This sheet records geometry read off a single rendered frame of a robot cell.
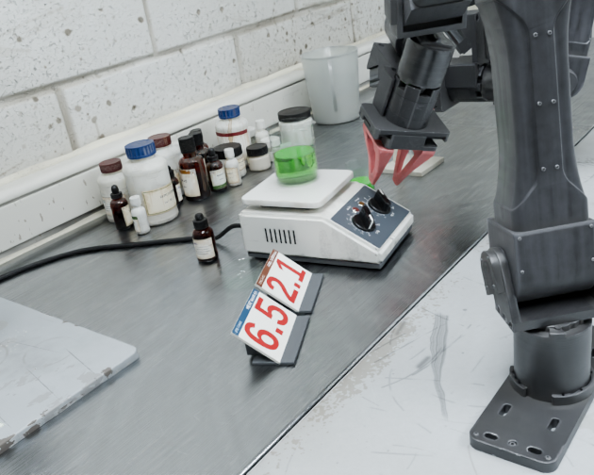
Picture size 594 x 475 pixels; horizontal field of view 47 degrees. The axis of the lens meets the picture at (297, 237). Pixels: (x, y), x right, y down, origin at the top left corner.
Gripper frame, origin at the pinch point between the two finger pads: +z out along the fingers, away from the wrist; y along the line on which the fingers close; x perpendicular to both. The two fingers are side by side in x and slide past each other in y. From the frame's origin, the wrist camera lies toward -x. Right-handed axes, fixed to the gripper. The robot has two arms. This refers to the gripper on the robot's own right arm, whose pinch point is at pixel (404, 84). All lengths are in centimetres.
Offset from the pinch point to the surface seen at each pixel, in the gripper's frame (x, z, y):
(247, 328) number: 11, -13, 56
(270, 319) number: 12, -12, 53
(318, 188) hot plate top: 5.3, -4.8, 32.0
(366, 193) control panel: 8.2, -8.1, 26.1
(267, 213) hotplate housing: 6.9, -0.5, 37.9
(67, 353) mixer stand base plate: 12, 6, 67
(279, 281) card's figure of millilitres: 11.3, -8.3, 46.0
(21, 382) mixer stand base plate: 12, 6, 73
